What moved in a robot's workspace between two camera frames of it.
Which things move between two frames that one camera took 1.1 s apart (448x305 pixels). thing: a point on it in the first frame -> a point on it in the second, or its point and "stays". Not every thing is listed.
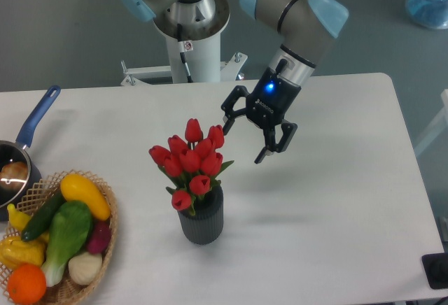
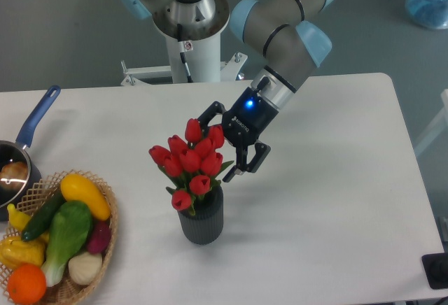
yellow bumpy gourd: x=15 y=252 stays
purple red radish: x=99 y=240 stays
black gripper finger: x=288 y=129 -> x=241 y=166
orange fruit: x=26 y=284 stays
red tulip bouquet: x=192 y=165 stays
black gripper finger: x=231 y=113 -> x=204 y=119
